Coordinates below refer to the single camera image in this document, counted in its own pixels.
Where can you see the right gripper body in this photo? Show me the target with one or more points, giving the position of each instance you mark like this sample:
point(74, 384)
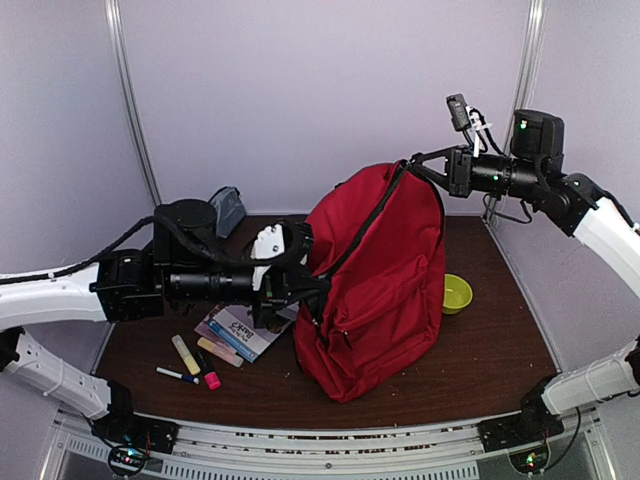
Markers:
point(461, 185)

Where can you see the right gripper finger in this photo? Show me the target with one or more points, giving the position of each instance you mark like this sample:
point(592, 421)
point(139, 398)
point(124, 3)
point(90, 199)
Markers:
point(421, 158)
point(427, 174)

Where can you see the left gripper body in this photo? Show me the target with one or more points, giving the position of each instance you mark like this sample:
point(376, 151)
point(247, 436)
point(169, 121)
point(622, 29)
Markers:
point(271, 298)

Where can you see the dog cover book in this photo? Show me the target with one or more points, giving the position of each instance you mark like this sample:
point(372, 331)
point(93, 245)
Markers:
point(234, 325)

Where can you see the red backpack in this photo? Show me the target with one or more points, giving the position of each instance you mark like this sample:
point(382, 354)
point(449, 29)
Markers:
point(379, 239)

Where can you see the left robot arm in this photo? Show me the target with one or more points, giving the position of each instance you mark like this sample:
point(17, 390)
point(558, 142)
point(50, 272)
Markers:
point(170, 258)

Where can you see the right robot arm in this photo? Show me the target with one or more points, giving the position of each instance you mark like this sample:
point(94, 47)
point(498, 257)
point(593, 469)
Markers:
point(532, 172)

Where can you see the peach highlighter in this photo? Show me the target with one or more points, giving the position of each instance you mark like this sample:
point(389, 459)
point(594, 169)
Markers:
point(222, 353)

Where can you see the grey pouch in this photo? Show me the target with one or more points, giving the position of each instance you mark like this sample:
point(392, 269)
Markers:
point(230, 210)

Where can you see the pink highlighter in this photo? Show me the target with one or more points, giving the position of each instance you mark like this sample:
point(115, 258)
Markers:
point(209, 372)

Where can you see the lime green bowl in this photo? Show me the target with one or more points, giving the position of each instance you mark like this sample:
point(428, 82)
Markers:
point(458, 294)

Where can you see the yellow highlighter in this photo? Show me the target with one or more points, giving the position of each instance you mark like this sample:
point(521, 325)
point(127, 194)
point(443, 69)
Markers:
point(186, 355)

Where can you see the white blue pen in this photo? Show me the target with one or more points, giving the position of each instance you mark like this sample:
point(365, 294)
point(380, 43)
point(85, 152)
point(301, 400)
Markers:
point(179, 376)

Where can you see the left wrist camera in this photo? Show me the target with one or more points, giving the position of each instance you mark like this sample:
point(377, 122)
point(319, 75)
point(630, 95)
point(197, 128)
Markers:
point(276, 239)

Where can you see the front aluminium rail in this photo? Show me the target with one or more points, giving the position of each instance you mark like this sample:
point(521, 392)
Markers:
point(451, 450)

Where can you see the right aluminium frame post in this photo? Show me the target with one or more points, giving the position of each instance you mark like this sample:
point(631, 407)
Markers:
point(531, 53)

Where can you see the aluminium frame post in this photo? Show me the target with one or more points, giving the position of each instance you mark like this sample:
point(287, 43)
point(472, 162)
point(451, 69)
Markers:
point(115, 29)
point(531, 53)

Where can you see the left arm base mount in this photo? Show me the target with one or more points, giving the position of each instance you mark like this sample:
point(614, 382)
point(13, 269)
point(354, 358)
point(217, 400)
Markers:
point(145, 433)

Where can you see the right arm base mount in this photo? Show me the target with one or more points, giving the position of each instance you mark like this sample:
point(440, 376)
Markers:
point(509, 432)

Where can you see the left aluminium frame post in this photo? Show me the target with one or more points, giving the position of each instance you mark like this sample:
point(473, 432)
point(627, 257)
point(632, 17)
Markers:
point(115, 29)

